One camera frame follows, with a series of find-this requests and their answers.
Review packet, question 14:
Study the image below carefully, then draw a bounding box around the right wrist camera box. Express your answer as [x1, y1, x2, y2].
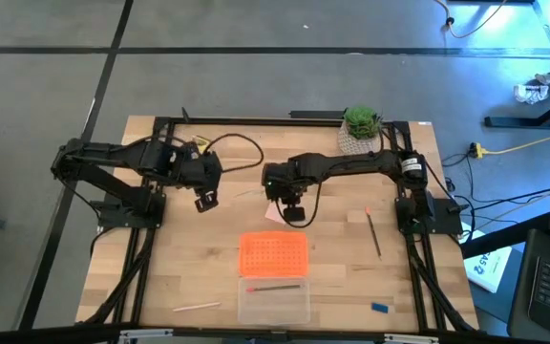
[282, 204, 307, 224]

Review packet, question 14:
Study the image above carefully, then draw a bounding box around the yellow extension cable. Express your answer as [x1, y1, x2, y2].
[468, 131, 550, 160]

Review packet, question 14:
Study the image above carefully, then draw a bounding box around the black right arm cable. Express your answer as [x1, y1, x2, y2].
[273, 180, 323, 229]

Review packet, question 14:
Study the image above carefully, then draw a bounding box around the clear plastic storage box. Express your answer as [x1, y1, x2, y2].
[236, 276, 312, 327]

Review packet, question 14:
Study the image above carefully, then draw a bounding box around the white book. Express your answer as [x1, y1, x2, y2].
[463, 222, 514, 294]

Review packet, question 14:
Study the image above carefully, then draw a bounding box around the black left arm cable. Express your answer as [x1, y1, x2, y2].
[202, 132, 265, 174]

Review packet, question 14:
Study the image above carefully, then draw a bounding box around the person's shoe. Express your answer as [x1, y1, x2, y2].
[514, 83, 550, 105]

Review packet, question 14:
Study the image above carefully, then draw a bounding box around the black metal table frame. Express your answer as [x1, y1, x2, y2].
[76, 116, 484, 335]

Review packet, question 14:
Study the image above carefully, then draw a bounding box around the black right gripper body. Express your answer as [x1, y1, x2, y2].
[261, 161, 307, 204]

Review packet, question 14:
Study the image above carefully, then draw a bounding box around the dark pencil with red eraser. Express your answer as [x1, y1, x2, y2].
[244, 284, 304, 293]

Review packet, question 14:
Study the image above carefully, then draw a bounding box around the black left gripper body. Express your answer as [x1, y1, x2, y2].
[174, 142, 223, 192]

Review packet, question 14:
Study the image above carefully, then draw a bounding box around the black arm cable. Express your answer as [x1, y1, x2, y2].
[273, 180, 323, 229]
[202, 132, 265, 174]

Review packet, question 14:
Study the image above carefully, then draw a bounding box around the silver metal bracket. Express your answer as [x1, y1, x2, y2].
[119, 328, 174, 344]
[383, 333, 441, 344]

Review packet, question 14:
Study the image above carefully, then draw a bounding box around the white thin stick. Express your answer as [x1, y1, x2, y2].
[171, 301, 222, 313]

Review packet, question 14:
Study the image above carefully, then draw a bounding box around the orange perforated tray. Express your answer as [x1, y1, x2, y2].
[238, 230, 310, 279]

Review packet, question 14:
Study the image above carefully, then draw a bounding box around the black desk leg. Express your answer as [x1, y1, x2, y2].
[483, 89, 550, 129]

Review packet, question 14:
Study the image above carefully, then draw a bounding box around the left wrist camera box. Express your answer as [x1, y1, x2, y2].
[194, 189, 220, 214]

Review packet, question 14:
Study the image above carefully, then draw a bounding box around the black power cable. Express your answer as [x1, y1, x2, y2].
[463, 184, 550, 212]

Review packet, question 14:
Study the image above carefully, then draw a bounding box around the pink sticky note pad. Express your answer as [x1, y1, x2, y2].
[264, 201, 286, 225]

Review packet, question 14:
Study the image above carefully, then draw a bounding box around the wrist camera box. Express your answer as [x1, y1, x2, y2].
[282, 204, 307, 224]
[194, 189, 220, 214]

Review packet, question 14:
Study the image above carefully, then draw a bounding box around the green plant in patterned pot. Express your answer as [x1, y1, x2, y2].
[336, 104, 384, 157]

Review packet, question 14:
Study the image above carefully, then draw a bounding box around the cream floor cable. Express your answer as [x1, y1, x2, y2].
[434, 0, 508, 40]

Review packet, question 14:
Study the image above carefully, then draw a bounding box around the dark pencil with orange eraser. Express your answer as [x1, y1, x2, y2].
[364, 205, 383, 260]

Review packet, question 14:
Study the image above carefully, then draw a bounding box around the black flat bar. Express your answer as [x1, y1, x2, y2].
[288, 109, 348, 119]

